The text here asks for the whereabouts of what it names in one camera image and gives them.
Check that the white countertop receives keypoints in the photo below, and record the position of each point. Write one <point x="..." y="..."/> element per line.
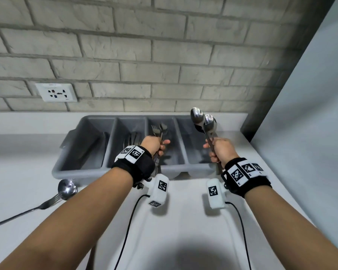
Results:
<point x="17" y="171"/>

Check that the person's left hand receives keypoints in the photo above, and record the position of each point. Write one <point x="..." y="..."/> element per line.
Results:
<point x="152" y="144"/>

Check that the black right wristband with markers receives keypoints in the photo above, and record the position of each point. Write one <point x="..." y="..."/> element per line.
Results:
<point x="246" y="177"/>

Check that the shiny steel spoon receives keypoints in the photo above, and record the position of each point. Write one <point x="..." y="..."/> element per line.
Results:
<point x="197" y="115"/>
<point x="210" y="123"/>

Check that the person's right forearm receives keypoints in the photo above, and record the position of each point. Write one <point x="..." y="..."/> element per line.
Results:
<point x="293" y="230"/>

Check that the black left wristband with markers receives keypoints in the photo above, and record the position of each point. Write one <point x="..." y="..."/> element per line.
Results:
<point x="135" y="163"/>

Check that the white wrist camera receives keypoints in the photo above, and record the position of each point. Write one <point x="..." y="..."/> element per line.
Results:
<point x="215" y="194"/>
<point x="159" y="191"/>

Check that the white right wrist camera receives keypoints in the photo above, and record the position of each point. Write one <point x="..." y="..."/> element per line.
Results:
<point x="215" y="194"/>

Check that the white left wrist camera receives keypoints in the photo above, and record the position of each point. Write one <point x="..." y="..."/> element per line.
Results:
<point x="159" y="191"/>

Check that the white wall socket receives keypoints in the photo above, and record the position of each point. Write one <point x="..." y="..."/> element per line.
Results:
<point x="56" y="92"/>

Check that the person's left forearm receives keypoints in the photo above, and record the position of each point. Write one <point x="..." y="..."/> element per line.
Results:
<point x="73" y="222"/>

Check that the grey cutlery tray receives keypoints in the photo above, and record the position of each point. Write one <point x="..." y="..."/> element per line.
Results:
<point x="191" y="143"/>

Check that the person's right hand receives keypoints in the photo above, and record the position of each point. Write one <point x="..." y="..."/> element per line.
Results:
<point x="224" y="151"/>

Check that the black wristband with markers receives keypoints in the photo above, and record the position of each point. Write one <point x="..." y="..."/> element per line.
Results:
<point x="246" y="177"/>
<point x="135" y="163"/>

